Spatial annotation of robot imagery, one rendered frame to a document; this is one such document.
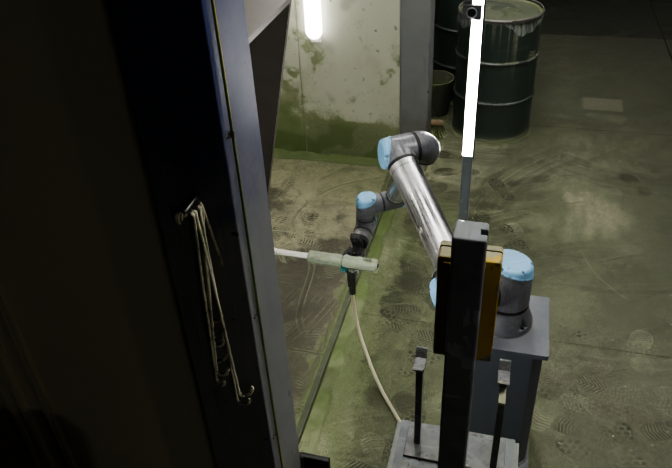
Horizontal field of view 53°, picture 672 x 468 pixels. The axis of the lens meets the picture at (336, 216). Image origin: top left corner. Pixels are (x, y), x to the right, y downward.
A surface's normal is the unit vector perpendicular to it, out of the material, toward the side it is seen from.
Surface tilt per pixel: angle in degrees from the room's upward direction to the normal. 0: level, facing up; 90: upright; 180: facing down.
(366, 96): 90
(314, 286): 0
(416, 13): 90
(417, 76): 90
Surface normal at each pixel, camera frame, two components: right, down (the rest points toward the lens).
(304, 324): -0.04, -0.83
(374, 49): -0.25, 0.55
